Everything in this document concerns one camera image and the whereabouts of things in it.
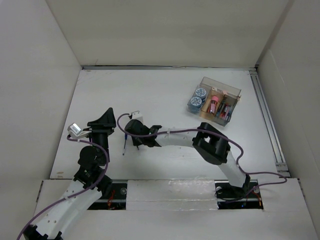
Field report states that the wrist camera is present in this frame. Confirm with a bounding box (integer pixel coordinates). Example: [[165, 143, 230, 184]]
[[129, 110, 144, 123], [67, 123, 90, 140]]

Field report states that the metal rail at right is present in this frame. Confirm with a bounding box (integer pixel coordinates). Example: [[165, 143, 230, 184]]
[[249, 70, 291, 178]]

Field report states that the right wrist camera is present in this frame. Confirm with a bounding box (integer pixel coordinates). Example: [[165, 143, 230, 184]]
[[129, 110, 144, 123]]

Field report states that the blue round tape tin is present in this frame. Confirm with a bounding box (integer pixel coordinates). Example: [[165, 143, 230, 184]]
[[188, 96, 203, 111], [194, 87, 207, 102]]

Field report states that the metal rail at back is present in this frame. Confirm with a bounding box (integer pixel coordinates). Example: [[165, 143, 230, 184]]
[[82, 65, 256, 71]]

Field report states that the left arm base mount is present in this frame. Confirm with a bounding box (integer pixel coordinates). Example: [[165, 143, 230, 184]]
[[88, 179, 128, 211]]

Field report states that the metal rail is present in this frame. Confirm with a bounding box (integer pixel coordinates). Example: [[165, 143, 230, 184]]
[[82, 65, 256, 71], [249, 70, 291, 178]]

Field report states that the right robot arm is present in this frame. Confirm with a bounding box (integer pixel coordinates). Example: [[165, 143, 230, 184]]
[[124, 119, 250, 197]]

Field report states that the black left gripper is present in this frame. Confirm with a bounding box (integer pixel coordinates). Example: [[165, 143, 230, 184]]
[[83, 108, 116, 164]]

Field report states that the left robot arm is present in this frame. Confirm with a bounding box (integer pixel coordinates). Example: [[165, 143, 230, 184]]
[[18, 107, 116, 240]]

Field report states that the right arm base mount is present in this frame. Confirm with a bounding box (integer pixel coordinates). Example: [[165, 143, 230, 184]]
[[214, 181, 264, 210]]

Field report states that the clear plastic organizer box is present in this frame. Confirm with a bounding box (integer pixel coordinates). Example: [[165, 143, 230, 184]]
[[187, 77, 241, 127]]

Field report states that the red ink refill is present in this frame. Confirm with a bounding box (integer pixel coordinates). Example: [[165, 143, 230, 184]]
[[217, 102, 227, 118]]

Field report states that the pink capped pen refill tube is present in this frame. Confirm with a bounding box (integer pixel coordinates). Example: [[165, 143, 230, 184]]
[[208, 95, 219, 114]]

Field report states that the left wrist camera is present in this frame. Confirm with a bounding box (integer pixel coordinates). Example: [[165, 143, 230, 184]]
[[67, 123, 90, 140]]

